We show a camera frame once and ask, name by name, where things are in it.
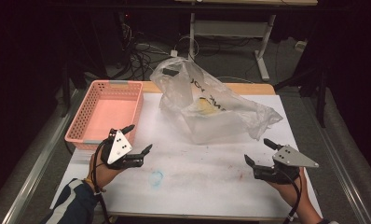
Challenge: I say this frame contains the dark metal stand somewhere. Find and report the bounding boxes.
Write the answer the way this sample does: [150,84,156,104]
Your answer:
[60,57,89,119]

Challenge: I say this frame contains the pink plastic basket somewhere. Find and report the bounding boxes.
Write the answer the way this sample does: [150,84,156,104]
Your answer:
[64,79,144,152]

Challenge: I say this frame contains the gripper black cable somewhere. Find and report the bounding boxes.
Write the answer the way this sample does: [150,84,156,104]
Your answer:
[279,169,303,224]
[91,138,113,224]

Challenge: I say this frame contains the black metal stand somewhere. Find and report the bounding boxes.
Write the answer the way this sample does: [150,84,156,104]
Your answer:
[273,66,330,129]

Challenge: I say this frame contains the aluminium frame rail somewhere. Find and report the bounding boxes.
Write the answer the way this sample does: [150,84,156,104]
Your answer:
[295,92,371,224]
[1,88,86,224]

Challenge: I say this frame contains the white table sheet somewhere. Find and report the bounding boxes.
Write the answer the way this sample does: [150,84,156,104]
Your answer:
[49,92,323,220]

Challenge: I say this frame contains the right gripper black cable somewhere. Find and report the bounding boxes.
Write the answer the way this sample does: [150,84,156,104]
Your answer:
[279,169,303,224]

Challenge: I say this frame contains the clear smiley plastic bag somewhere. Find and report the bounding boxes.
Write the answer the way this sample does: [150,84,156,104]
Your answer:
[149,56,284,146]

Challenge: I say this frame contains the white-framed desk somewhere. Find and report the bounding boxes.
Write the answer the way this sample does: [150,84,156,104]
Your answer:
[173,0,319,82]

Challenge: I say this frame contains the small white floor box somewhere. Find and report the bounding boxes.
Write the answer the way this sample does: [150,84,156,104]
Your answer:
[295,39,309,53]

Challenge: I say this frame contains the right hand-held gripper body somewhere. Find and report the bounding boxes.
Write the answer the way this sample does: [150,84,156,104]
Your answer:
[253,145,320,185]

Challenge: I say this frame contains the tangle of floor cables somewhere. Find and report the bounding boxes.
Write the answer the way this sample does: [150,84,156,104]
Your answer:
[117,12,203,82]

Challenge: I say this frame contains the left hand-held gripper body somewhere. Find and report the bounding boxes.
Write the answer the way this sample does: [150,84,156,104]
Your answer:
[100,128,144,171]

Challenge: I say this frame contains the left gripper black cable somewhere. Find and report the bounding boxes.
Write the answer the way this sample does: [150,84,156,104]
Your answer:
[91,138,113,224]

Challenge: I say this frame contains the person's left hand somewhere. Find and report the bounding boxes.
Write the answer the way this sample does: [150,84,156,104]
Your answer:
[86,148,121,191]

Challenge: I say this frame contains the person's right hand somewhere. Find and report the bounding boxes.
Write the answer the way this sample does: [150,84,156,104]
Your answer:
[267,167,310,210]

